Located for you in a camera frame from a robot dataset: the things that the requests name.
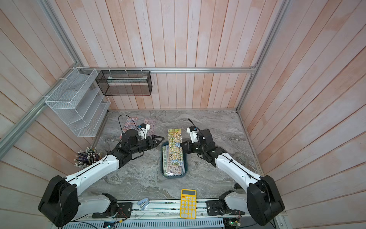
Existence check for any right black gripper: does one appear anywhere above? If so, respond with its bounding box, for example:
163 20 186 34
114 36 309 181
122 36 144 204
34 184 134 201
181 140 207 156

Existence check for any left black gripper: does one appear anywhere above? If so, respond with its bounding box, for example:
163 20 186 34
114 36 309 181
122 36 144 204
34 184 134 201
130 135 165 154

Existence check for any teal storage tray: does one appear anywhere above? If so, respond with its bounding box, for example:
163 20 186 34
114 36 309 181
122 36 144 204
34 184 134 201
161 141 188 179

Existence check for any yellow green sticker sheet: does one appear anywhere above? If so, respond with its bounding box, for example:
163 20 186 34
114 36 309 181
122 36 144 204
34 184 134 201
167 129 184 166

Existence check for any cat sticker sheet pink blue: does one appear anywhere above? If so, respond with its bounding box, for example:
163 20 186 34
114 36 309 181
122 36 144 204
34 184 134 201
120 117 139 139

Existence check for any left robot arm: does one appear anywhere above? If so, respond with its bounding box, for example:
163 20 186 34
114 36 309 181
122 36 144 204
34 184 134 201
38 129 164 228

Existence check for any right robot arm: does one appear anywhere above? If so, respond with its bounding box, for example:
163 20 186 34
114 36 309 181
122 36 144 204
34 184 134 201
181 126 285 226

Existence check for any bottom sticker sheet in tray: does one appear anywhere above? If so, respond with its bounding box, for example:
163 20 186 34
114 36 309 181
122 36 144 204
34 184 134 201
166 146 183 176

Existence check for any yellow calculator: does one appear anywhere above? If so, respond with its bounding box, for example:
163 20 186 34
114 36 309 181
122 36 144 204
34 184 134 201
180 189 197 219

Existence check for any blue stapler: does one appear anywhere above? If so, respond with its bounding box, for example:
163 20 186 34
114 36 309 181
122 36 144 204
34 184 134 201
137 198 150 210

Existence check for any black mesh basket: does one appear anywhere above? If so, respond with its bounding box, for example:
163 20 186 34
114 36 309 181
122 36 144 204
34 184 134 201
96 70 153 96

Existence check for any pencil holder with pencils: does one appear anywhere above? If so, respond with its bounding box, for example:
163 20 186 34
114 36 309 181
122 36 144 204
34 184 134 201
74 146 101 169

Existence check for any green circuit board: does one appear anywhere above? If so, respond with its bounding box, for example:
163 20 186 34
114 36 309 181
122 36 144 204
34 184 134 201
224 218 241 229

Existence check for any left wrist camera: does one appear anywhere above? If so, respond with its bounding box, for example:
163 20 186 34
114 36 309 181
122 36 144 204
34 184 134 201
138 123 150 140

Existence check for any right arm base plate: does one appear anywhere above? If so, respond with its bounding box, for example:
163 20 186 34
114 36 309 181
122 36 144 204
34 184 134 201
206 200 246 216

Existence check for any aluminium front rail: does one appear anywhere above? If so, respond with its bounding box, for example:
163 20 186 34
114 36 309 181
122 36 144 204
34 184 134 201
50 197 287 221

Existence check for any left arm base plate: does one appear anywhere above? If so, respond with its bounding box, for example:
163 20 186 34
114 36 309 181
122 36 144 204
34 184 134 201
92 202 133 219

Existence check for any white vented cable duct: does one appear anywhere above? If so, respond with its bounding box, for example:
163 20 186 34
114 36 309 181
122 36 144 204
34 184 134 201
63 218 225 229

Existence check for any white wire mesh shelf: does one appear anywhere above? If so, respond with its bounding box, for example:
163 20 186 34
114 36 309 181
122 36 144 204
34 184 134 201
46 67 111 137

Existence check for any aluminium wall rail left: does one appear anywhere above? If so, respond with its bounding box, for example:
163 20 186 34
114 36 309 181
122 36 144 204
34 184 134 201
1 62 80 159

